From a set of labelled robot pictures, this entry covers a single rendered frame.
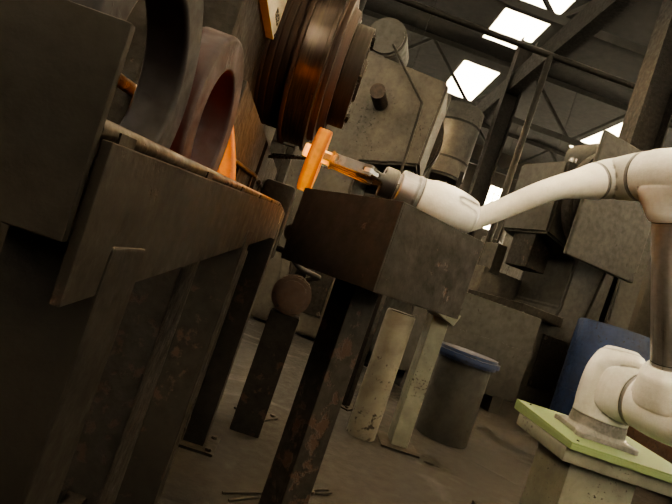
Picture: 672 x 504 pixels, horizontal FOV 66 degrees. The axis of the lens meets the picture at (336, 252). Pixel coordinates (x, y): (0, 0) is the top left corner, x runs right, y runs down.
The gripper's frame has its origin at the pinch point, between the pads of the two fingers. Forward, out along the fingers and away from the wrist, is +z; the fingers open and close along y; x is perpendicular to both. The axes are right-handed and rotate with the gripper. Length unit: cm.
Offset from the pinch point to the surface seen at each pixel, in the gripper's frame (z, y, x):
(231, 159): 9.5, -44.3, -14.3
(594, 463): -98, 11, -46
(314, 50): 9.7, -1.7, 22.1
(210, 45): 8, -77, -10
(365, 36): 0.3, 8.2, 34.3
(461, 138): -202, 856, 300
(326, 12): 10.4, -1.7, 31.6
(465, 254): -30, -40, -14
